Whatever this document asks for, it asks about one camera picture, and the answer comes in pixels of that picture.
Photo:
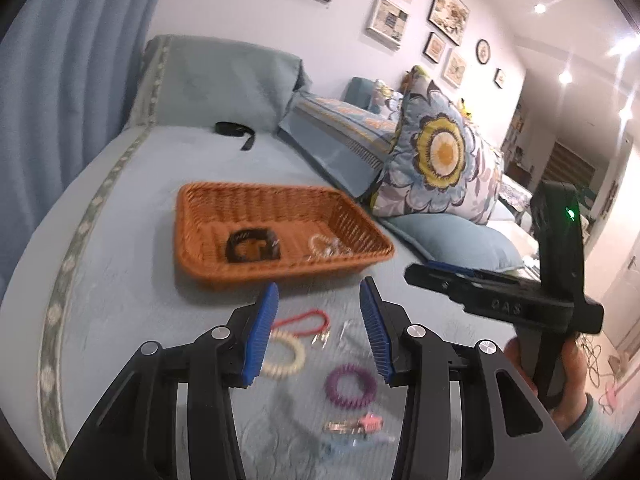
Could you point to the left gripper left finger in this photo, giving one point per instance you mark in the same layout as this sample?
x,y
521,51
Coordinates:
x,y
227,356

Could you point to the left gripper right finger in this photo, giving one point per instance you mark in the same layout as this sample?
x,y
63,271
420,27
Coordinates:
x,y
409,355

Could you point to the black watch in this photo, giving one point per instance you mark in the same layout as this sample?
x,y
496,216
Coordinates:
x,y
253,245

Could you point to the right forearm blue sleeve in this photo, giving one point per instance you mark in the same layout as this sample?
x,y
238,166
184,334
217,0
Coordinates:
x,y
592,439

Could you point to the right human hand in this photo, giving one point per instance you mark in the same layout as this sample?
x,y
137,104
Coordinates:
x,y
574,399

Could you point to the pink hair clip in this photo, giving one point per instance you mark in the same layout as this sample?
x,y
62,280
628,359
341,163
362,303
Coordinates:
x,y
368,423

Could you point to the silver earring pair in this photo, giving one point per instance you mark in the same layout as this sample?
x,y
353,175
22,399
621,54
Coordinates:
x,y
348,338

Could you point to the light blue hair clip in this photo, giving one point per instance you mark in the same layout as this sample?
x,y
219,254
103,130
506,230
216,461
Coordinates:
x,y
339,445

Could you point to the plain teal cushion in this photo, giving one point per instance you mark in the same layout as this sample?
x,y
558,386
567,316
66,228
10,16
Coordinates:
x,y
454,240

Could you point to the orange wicker basket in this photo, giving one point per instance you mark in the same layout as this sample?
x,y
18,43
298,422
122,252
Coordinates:
x,y
321,231

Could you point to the teal bedspread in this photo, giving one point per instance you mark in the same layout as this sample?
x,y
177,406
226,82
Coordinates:
x,y
99,278

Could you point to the floral yellow flower pillow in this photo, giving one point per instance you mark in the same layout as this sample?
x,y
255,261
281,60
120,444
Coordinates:
x,y
438,163

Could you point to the striped blue folded quilt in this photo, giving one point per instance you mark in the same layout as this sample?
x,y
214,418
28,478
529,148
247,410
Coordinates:
x,y
344,143

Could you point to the tiny framed picture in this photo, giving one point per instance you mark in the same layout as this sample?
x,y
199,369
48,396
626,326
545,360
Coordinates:
x,y
499,78

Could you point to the teal bed headboard cover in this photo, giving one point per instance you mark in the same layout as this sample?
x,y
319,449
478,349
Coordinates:
x,y
193,81

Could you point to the small black framed picture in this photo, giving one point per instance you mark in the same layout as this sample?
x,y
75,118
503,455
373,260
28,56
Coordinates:
x,y
434,47

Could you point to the black framed flower picture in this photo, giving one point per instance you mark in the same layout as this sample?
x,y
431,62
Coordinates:
x,y
450,17

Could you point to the white framed picture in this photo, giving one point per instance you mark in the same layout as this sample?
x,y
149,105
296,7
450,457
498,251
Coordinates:
x,y
387,23

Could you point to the blue curtain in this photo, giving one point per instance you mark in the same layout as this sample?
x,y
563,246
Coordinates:
x,y
69,71

